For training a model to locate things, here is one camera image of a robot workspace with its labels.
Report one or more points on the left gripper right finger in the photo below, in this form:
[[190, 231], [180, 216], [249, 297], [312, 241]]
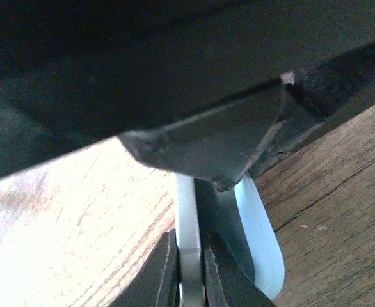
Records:
[[225, 283]]

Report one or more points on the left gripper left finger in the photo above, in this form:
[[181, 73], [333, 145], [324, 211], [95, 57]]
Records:
[[157, 282]]

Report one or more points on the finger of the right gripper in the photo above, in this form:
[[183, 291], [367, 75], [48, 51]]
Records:
[[251, 133]]

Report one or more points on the light blue phone case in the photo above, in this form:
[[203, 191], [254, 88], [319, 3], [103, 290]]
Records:
[[245, 226]]

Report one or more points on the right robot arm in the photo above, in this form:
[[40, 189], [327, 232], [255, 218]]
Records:
[[209, 89]]

